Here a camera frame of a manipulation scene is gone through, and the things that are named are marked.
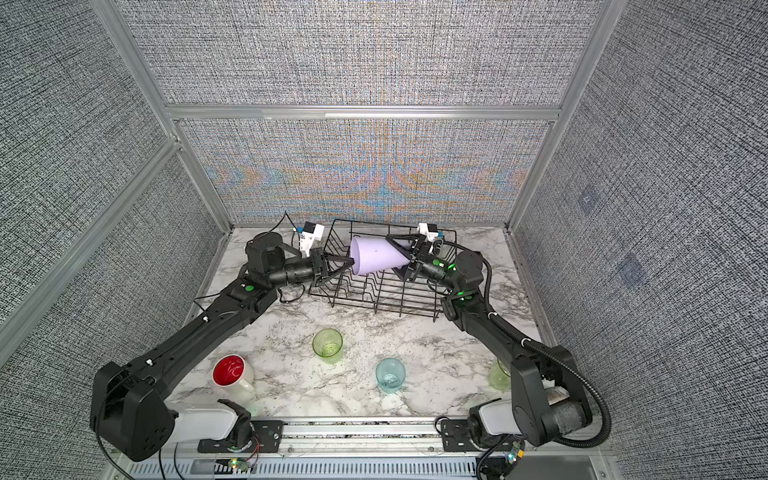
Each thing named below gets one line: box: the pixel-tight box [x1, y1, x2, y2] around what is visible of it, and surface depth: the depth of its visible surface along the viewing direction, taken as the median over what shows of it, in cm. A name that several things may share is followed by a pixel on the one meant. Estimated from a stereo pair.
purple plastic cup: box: [350, 236, 410, 276], surface depth 66 cm
